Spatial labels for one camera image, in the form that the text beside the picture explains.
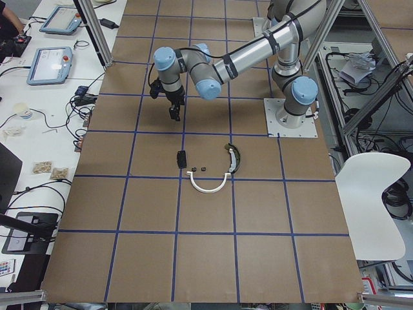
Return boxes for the black power adapter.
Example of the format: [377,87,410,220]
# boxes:
[99,18,119,29]

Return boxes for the aluminium frame post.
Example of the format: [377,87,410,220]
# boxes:
[74,0,114,68]

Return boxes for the near blue teach pendant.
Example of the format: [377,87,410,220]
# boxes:
[26,46,72,86]

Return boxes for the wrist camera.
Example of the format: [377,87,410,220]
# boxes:
[149,78,163,99]

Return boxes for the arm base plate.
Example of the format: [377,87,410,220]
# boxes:
[252,17,272,37]
[264,98,318,138]

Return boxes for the white paper cup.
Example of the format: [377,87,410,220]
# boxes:
[13,103,33,120]

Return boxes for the far blue teach pendant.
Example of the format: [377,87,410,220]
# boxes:
[39,6,82,36]

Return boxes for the bag of small parts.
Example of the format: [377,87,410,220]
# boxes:
[32,161,53,174]

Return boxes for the black flat metal plate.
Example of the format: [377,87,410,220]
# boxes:
[177,150,187,169]

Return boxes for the white chair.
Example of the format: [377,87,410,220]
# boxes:
[336,152,410,261]

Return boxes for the white curved plastic bracket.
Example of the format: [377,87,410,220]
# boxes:
[186,171,232,194]

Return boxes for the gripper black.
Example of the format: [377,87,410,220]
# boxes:
[165,88,185,121]

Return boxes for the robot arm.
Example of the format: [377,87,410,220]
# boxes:
[149,1,327,129]

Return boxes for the dark green brake shoe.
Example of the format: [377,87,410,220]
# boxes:
[225,143,241,174]

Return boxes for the blue teach pendant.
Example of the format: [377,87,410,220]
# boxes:
[26,46,72,86]
[39,6,82,36]

